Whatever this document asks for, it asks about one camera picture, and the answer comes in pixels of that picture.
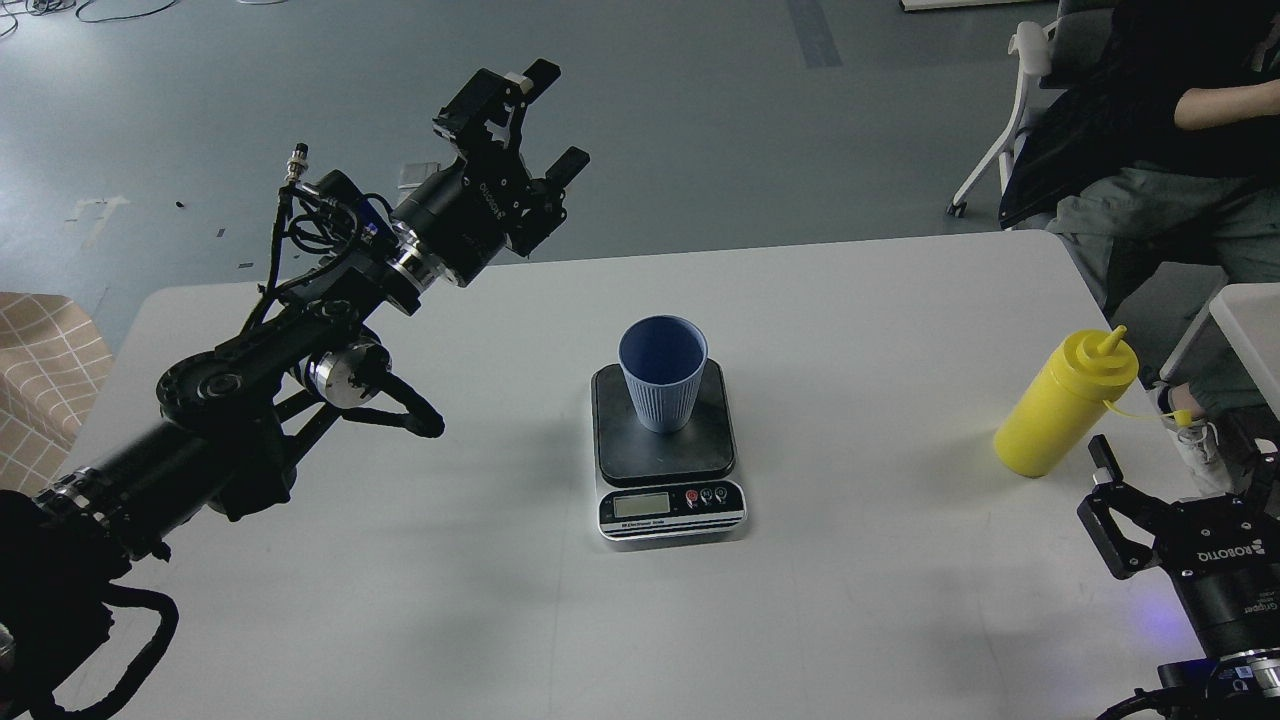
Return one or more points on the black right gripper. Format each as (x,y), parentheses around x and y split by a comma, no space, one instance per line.
(1220,552)

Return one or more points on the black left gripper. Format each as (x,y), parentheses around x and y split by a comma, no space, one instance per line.
(454,223)

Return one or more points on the yellow squeeze bottle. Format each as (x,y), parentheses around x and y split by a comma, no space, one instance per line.
(1080,382)

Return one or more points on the blue ribbed plastic cup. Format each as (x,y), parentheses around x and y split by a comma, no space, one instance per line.
(663,359)

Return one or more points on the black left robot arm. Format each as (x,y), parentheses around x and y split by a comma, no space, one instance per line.
(236,421)

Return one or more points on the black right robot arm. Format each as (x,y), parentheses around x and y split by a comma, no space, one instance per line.
(1241,687)

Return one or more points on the digital kitchen scale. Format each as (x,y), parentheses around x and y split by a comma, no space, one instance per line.
(655,490)

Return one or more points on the grey floor plate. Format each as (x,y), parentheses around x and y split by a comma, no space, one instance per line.
(411,175)

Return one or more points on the white side table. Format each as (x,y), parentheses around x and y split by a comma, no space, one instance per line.
(1245,318)

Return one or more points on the seated person in dark clothes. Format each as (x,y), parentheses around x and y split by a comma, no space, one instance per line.
(1165,153)

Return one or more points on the white office chair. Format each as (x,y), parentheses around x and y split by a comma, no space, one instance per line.
(1051,57)

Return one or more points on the tan checkered cloth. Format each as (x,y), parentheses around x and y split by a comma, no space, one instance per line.
(54,362)

